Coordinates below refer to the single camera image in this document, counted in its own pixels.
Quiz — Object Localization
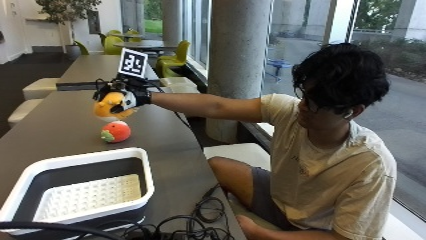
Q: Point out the yellow soft toy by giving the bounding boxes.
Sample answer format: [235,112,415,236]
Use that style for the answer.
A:
[92,91,138,120]

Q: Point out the red strawberry soft toy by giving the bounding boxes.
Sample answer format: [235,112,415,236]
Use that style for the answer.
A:
[100,120,133,144]

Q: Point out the white marker cube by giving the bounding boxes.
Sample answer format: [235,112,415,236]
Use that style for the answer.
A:
[117,47,149,80]

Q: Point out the green plastic chair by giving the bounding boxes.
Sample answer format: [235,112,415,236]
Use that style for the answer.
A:
[124,28,142,43]
[73,40,90,56]
[102,35,125,56]
[154,40,191,79]

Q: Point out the white cushioned stool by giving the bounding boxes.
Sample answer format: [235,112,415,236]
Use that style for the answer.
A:
[21,77,61,101]
[6,98,45,128]
[158,76,201,95]

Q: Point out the round grey table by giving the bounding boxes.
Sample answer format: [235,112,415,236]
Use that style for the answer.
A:
[113,39,179,53]
[108,31,143,40]

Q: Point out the indoor potted tree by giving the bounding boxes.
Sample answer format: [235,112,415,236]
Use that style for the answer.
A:
[34,0,102,62]

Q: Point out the narrow concrete pillar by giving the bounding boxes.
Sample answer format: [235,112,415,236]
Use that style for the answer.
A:
[161,0,185,45]

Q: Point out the white and grey basin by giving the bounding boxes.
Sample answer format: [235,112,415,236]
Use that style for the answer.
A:
[0,147,155,236]

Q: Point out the wide concrete pillar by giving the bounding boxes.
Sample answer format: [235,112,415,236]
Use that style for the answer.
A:
[205,0,273,144]

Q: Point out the white cushioned bench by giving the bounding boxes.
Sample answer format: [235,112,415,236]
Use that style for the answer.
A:
[202,142,273,173]

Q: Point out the blue outdoor table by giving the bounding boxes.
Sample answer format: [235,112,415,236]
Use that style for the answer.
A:
[266,58,294,83]

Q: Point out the dark-rimmed glasses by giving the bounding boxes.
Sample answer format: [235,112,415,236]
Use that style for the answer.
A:
[293,85,322,114]

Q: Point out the the person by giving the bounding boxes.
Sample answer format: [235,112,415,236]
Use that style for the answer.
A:
[149,42,399,240]

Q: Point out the thin black glove cable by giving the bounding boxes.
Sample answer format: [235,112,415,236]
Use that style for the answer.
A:
[149,79,193,129]

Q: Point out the dark wall panel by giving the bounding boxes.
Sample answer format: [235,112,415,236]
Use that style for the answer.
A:
[86,9,102,35]

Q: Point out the tangle of black cables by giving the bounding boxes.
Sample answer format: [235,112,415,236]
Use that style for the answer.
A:
[118,182,237,240]

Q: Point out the thick black cable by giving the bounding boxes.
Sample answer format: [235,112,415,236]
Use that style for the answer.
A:
[0,220,128,240]

